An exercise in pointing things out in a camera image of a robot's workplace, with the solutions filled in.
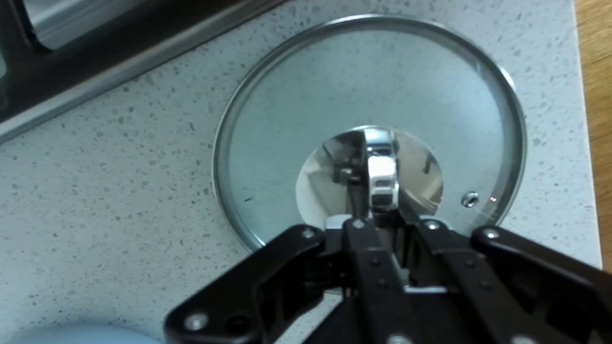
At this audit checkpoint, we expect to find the light blue container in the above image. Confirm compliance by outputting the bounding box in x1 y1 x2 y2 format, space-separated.
8 325 161 344

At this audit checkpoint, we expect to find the stainless steel gas stove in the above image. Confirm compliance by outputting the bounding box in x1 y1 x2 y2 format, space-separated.
0 0 286 142

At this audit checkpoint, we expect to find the glass pot lid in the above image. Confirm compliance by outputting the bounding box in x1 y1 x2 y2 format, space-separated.
215 14 527 249

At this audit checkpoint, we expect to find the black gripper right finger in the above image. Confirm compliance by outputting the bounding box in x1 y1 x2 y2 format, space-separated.
400 211 612 344

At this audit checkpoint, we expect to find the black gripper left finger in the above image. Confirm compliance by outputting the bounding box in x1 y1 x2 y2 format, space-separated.
165 218 423 344

